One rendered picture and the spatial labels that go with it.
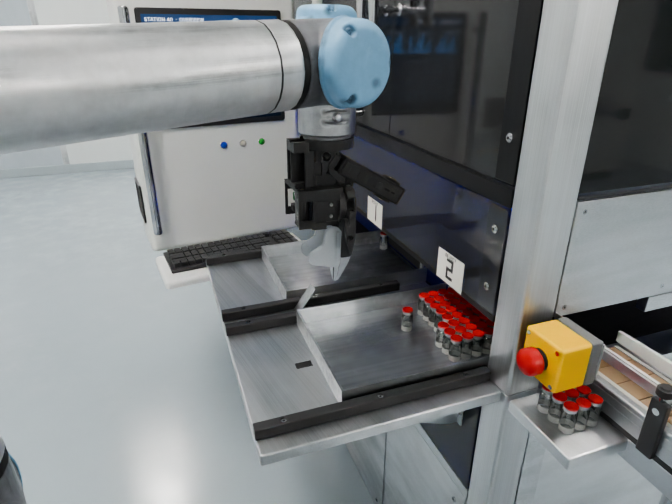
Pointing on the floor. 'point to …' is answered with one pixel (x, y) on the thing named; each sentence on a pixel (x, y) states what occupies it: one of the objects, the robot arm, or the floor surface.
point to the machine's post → (540, 221)
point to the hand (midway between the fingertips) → (339, 270)
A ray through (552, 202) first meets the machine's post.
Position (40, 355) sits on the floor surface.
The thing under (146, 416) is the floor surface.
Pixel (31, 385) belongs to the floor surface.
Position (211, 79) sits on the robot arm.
